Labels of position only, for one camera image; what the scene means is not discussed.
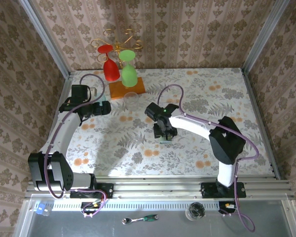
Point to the red wine glass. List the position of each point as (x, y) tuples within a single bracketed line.
[(111, 71)]

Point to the clear glass jar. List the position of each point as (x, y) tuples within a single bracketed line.
[(195, 211)]

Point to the black connector block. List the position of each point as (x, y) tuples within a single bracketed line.
[(88, 207), (224, 209)]

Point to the grey metal tray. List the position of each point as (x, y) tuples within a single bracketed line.
[(88, 227)]

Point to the blue white plastic connector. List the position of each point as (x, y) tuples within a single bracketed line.
[(40, 208)]

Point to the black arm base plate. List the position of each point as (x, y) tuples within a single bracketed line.
[(208, 191), (106, 190)]

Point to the green wine glass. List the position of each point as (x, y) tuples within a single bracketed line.
[(128, 76)]

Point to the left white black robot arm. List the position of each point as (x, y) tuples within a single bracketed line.
[(66, 128)]

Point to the aluminium table side rail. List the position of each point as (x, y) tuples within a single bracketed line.
[(252, 93), (64, 93)]

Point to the clear plastic cup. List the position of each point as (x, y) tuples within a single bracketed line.
[(131, 101)]

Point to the aluminium frame rail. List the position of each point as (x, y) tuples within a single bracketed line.
[(158, 187)]

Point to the aluminium frame post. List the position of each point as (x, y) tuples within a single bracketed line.
[(264, 37), (45, 37)]

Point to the pale green card holder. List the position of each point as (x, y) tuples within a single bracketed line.
[(166, 142)]

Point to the teal plastic cup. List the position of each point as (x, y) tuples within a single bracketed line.
[(103, 100)]

